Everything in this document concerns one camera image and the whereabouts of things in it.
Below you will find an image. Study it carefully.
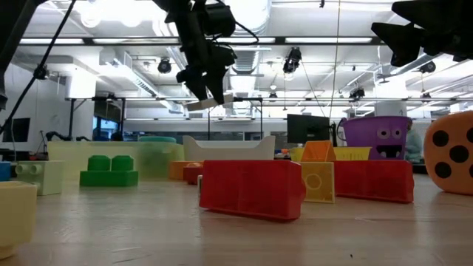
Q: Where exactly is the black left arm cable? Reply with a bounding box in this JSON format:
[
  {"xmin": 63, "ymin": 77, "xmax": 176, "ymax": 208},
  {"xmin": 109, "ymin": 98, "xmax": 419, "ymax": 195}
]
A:
[{"xmin": 0, "ymin": 0, "xmax": 78, "ymax": 132}]

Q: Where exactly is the orange sloped block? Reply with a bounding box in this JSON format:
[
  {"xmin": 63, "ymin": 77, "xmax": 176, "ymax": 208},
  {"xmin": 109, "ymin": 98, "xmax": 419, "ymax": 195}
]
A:
[{"xmin": 301, "ymin": 140, "xmax": 337, "ymax": 163}]

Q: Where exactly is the black hanging camera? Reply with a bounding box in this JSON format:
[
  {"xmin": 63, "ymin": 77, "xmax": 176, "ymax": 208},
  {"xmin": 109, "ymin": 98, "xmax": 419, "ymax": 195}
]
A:
[{"xmin": 282, "ymin": 47, "xmax": 303, "ymax": 75}]

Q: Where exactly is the black computer monitor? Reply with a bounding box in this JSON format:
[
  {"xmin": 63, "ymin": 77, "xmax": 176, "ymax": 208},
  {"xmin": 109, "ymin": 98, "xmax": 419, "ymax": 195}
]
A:
[{"xmin": 287, "ymin": 113, "xmax": 331, "ymax": 145}]

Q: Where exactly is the yellow slotted plastic basket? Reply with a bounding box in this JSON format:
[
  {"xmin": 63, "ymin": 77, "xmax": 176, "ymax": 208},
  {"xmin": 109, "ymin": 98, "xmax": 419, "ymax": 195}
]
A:
[{"xmin": 289, "ymin": 146, "xmax": 372, "ymax": 163}]

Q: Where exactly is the dark wall monitor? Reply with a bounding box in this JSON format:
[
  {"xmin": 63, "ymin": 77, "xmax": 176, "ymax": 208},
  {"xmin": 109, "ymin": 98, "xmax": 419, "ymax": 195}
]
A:
[{"xmin": 1, "ymin": 117, "xmax": 31, "ymax": 143}]

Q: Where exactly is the long orange toy block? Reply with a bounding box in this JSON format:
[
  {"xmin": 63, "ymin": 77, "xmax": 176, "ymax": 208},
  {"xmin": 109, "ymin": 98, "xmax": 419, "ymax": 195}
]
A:
[{"xmin": 168, "ymin": 160, "xmax": 204, "ymax": 181}]

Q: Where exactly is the yellow translucent plastic tray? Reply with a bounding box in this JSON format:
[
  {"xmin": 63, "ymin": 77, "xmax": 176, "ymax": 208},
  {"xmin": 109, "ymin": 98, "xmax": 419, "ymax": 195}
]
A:
[{"xmin": 47, "ymin": 141, "xmax": 185, "ymax": 182}]

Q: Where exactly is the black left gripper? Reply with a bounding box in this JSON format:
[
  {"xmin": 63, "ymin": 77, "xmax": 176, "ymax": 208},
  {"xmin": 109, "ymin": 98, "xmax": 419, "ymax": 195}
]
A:
[{"xmin": 176, "ymin": 9, "xmax": 238, "ymax": 105}]

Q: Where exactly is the small yellow block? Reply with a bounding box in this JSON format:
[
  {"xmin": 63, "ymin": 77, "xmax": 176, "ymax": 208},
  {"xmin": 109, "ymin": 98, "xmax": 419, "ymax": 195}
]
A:
[
  {"xmin": 0, "ymin": 180, "xmax": 38, "ymax": 259},
  {"xmin": 301, "ymin": 161, "xmax": 336, "ymax": 205}
]

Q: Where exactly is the black left wrist camera cable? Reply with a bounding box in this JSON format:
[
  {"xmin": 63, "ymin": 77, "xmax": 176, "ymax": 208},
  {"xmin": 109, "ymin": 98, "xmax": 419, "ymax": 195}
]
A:
[{"xmin": 234, "ymin": 19, "xmax": 261, "ymax": 46}]

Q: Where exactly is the blue rounded block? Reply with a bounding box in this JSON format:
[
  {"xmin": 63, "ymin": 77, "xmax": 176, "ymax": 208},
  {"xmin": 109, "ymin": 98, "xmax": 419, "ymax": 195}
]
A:
[{"xmin": 0, "ymin": 161, "xmax": 12, "ymax": 182}]

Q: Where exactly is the person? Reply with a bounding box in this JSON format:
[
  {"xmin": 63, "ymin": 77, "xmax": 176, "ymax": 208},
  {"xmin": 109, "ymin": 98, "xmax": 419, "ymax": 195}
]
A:
[{"xmin": 404, "ymin": 117, "xmax": 425, "ymax": 164}]

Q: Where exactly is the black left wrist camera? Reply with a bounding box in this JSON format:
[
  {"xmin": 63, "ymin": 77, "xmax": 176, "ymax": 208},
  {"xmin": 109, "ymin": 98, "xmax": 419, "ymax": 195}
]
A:
[{"xmin": 204, "ymin": 2, "xmax": 237, "ymax": 38}]

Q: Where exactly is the silver ventilation duct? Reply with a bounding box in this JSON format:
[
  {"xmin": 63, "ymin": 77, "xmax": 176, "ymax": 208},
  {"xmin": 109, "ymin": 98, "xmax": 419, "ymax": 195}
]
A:
[{"xmin": 221, "ymin": 0, "xmax": 273, "ymax": 97}]

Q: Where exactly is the purple bucket with face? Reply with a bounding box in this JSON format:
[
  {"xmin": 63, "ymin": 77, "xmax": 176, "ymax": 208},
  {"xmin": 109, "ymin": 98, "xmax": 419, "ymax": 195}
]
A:
[{"xmin": 336, "ymin": 115, "xmax": 413, "ymax": 161}]

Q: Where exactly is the black background table frame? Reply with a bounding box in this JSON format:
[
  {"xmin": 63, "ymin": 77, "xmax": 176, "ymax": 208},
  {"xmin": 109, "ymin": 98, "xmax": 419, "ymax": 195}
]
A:
[{"xmin": 206, "ymin": 96, "xmax": 264, "ymax": 141}]

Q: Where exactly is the white plastic bin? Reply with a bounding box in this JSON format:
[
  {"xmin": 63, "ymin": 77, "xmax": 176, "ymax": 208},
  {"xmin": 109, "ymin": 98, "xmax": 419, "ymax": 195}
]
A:
[{"xmin": 182, "ymin": 134, "xmax": 276, "ymax": 162}]

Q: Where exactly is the small light green block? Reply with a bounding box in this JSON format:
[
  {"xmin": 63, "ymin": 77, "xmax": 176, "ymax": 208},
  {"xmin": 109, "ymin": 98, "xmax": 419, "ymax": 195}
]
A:
[{"xmin": 14, "ymin": 160, "xmax": 64, "ymax": 197}]

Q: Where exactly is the red two-stud block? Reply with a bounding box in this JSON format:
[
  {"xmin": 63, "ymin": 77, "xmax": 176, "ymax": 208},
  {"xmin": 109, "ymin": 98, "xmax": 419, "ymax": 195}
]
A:
[
  {"xmin": 334, "ymin": 159, "xmax": 415, "ymax": 205},
  {"xmin": 199, "ymin": 159, "xmax": 307, "ymax": 222}
]

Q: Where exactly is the black overhead crossbar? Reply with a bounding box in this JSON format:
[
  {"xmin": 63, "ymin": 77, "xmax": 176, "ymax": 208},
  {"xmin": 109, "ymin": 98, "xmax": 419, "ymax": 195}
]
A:
[{"xmin": 16, "ymin": 35, "xmax": 387, "ymax": 47}]

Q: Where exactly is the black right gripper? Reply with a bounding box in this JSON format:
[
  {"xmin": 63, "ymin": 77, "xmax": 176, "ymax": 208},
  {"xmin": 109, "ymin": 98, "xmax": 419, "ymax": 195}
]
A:
[{"xmin": 371, "ymin": 0, "xmax": 473, "ymax": 67}]

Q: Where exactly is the green two-stud block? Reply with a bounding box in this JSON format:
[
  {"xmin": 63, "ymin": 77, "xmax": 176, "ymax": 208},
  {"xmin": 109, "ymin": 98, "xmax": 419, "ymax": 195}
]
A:
[{"xmin": 79, "ymin": 154, "xmax": 140, "ymax": 188}]

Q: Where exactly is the orange foam die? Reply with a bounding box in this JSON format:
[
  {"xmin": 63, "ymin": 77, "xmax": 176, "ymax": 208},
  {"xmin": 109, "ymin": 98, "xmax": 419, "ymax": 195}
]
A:
[{"xmin": 423, "ymin": 110, "xmax": 473, "ymax": 196}]

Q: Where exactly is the small red block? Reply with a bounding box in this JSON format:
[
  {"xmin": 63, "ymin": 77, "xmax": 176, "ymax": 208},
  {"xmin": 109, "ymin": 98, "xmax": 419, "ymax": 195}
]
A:
[{"xmin": 183, "ymin": 163, "xmax": 204, "ymax": 185}]

